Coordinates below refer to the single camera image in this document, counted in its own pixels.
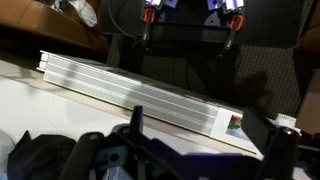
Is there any right orange black clamp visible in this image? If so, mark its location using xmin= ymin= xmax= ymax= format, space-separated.
xmin=222 ymin=15 xmax=244 ymax=53

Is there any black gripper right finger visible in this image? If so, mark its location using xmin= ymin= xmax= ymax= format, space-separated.
xmin=241 ymin=107 xmax=300 ymax=180

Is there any colourful sticker label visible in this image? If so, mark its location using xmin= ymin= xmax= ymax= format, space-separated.
xmin=225 ymin=115 xmax=253 ymax=148

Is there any white crumpled plastic bag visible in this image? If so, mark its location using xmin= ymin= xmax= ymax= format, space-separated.
xmin=49 ymin=0 xmax=97 ymax=28

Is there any orange black clamp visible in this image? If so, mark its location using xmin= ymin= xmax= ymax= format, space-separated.
xmin=142 ymin=8 xmax=155 ymax=43
xmin=222 ymin=15 xmax=244 ymax=53

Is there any left orange black clamp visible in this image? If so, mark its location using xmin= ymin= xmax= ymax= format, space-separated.
xmin=142 ymin=8 xmax=155 ymax=43

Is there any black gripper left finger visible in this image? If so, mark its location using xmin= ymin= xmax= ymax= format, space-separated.
xmin=59 ymin=106 xmax=144 ymax=180

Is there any brown cardboard box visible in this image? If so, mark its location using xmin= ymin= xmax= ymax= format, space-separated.
xmin=0 ymin=0 xmax=108 ymax=52

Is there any black cloth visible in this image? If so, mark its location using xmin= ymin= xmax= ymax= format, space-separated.
xmin=7 ymin=131 xmax=76 ymax=180

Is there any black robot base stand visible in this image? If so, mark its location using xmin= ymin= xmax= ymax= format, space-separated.
xmin=98 ymin=0 xmax=304 ymax=48

